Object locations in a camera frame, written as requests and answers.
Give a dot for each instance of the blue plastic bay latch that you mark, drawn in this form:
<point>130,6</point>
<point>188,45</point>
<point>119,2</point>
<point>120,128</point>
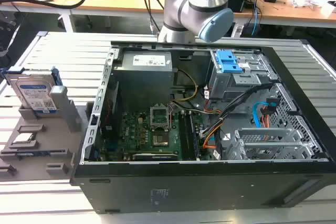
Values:
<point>227,62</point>

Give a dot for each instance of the CPU socket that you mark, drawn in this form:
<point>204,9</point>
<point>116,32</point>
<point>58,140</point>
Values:
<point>160,116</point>

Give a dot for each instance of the black graphics card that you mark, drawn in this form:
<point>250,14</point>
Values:
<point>155,156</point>

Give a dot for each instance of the grey parts rack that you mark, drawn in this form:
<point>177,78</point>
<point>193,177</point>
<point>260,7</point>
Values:
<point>52,140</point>

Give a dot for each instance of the green motherboard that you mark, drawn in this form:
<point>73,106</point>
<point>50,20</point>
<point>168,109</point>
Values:
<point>134,132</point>

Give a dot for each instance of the hard disk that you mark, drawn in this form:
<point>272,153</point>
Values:
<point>31,93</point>

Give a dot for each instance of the black PC case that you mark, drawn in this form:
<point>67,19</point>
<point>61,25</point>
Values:
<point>183,190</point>

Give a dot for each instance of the grey metal drive cage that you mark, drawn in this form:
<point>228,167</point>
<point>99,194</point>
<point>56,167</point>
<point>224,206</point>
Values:
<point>265,145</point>

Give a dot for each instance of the black RAM stick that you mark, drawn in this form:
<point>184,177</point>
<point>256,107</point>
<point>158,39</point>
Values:
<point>194,140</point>
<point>187,137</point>

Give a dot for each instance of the silver CPU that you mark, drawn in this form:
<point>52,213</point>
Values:
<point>22,138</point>

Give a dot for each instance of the grey metal disk bay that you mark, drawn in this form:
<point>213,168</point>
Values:
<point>225,85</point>

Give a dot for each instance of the grey power supply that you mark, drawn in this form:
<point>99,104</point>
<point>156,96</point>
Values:
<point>141,82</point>

